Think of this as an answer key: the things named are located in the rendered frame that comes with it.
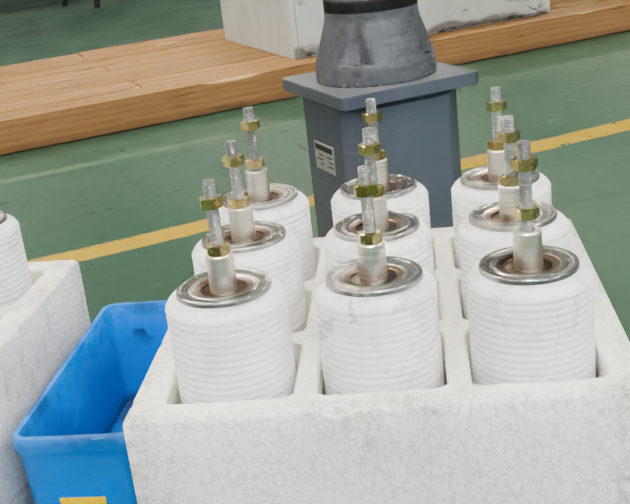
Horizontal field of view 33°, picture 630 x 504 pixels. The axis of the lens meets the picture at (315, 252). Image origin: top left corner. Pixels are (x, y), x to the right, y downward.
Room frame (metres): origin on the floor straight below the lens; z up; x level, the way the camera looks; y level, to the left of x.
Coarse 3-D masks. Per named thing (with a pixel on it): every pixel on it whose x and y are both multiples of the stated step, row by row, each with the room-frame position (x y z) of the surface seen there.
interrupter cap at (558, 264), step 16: (496, 256) 0.78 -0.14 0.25; (512, 256) 0.77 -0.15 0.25; (544, 256) 0.77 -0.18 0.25; (560, 256) 0.76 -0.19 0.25; (576, 256) 0.75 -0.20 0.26; (480, 272) 0.75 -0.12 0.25; (496, 272) 0.74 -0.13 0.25; (512, 272) 0.74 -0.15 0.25; (528, 272) 0.74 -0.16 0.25; (544, 272) 0.73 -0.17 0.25; (560, 272) 0.73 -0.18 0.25
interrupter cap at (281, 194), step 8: (272, 184) 1.04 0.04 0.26; (280, 184) 1.04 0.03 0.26; (272, 192) 1.03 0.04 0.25; (280, 192) 1.02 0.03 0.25; (288, 192) 1.01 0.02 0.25; (296, 192) 1.01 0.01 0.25; (224, 200) 1.01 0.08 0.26; (272, 200) 0.99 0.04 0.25; (280, 200) 0.99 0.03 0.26; (288, 200) 0.99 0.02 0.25; (256, 208) 0.98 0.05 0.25; (264, 208) 0.98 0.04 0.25
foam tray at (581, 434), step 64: (320, 256) 1.02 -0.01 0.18; (448, 256) 0.98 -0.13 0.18; (448, 320) 0.83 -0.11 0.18; (320, 384) 0.76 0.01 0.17; (448, 384) 0.71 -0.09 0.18; (512, 384) 0.70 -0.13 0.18; (576, 384) 0.69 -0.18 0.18; (128, 448) 0.71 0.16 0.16; (192, 448) 0.71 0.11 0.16; (256, 448) 0.70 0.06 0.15; (320, 448) 0.69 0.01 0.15; (384, 448) 0.69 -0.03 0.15; (448, 448) 0.68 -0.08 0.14; (512, 448) 0.68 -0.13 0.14; (576, 448) 0.67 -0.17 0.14
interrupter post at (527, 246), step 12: (516, 228) 0.76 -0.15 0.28; (540, 228) 0.75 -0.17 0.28; (516, 240) 0.75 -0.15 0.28; (528, 240) 0.74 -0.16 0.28; (540, 240) 0.75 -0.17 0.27; (516, 252) 0.75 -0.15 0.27; (528, 252) 0.74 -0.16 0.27; (540, 252) 0.75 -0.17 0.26; (516, 264) 0.75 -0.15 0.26; (528, 264) 0.74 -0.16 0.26; (540, 264) 0.75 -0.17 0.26
